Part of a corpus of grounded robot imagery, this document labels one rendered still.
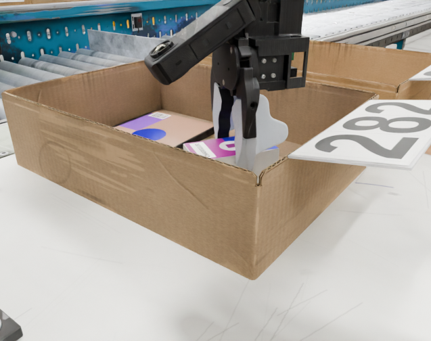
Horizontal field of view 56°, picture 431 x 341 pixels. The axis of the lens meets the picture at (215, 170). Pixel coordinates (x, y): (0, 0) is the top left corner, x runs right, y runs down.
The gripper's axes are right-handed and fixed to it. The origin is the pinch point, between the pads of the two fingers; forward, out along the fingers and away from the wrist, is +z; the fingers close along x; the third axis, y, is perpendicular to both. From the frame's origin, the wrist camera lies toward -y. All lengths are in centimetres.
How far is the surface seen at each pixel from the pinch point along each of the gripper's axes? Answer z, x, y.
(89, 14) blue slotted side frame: -7, 109, -6
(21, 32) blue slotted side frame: -3, 100, -27
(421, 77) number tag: -6.8, 1.3, 28.5
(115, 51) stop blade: 3, 94, 0
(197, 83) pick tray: -3.2, 22.6, 3.4
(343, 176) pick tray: 1.3, -6.9, 11.2
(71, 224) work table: 3.6, -2.5, -18.6
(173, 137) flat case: 1.6, 12.6, -3.5
